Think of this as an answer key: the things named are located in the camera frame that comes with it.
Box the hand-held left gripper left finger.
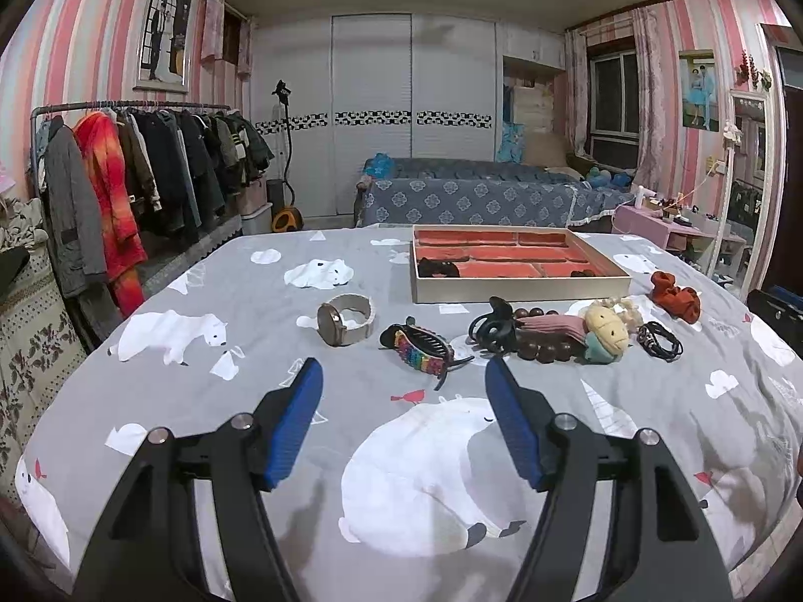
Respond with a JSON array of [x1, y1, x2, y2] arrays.
[[74, 357, 325, 602]]

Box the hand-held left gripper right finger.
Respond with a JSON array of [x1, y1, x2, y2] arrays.
[[484, 356, 735, 602]]

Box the wooden bead bracelet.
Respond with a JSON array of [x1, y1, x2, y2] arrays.
[[513, 306, 587, 365]]

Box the black hair claw clip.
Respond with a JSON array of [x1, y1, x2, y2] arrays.
[[468, 296, 521, 355]]

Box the beige band wrist watch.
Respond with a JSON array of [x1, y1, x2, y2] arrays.
[[316, 292, 376, 347]]

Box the rainbow beaded hair claw clip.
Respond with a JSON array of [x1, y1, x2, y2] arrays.
[[379, 317, 476, 393]]

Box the beige lace scrunchie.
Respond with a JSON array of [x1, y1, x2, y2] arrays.
[[596, 296, 647, 331]]

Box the black hair ties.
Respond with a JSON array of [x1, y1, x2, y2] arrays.
[[636, 321, 684, 363]]

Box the red-lined jewelry tray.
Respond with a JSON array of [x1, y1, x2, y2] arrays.
[[411, 224, 632, 305]]

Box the red-orange knit scrunchie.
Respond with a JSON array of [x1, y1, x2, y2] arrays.
[[649, 271, 702, 325]]

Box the grey bear print bedsheet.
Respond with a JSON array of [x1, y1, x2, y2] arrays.
[[16, 224, 803, 602]]

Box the black scrunchie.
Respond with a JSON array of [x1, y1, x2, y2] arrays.
[[417, 258, 462, 280]]

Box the black garment steamer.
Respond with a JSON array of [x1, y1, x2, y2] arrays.
[[270, 79, 307, 233]]

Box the stacked plastic storage boxes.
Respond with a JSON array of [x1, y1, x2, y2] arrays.
[[240, 177, 275, 237]]

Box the bed with blue patterned cover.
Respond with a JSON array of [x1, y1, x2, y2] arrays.
[[354, 156, 636, 230]]

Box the pink side table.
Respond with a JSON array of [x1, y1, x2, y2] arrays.
[[611, 202, 719, 255]]

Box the floral patterned cloth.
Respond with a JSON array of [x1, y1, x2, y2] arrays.
[[0, 247, 90, 487]]

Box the blue hanging garment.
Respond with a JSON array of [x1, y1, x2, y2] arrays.
[[497, 120, 529, 165]]

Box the black case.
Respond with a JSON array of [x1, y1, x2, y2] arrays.
[[745, 287, 803, 343]]

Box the row of hanging clothes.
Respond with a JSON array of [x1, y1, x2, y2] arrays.
[[34, 106, 276, 321]]

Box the white framed standing mirror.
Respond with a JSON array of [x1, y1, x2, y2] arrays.
[[714, 89, 771, 294]]

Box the window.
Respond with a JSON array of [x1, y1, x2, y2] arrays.
[[586, 50, 641, 153]]

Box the pink floral curtain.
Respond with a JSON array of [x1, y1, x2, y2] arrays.
[[630, 5, 686, 192], [563, 28, 592, 161]]

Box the metal clothes rack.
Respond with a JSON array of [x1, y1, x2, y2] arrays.
[[31, 100, 234, 139]]

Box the white sliding door wardrobe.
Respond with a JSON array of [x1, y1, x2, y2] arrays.
[[249, 13, 566, 233]]

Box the small pink curtain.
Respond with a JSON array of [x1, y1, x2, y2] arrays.
[[202, 0, 228, 65]]

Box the framed black and white poster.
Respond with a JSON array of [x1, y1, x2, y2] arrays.
[[137, 0, 192, 94]]

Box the pink ribbed hair tie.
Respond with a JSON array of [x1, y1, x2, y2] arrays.
[[515, 315, 591, 345]]

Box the wall poster of couple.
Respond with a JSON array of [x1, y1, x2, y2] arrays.
[[679, 49, 720, 132]]

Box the red flower wall decoration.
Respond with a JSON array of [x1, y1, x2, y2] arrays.
[[735, 49, 774, 90]]

